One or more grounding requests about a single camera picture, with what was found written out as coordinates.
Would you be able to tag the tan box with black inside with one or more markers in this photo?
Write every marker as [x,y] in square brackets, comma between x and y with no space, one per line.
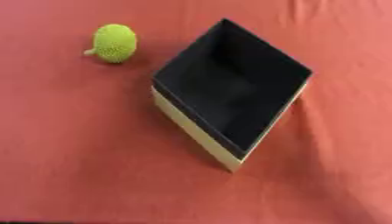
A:
[232,87]

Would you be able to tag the green spiky toy fruit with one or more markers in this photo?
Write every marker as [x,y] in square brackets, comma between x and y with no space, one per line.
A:
[114,43]

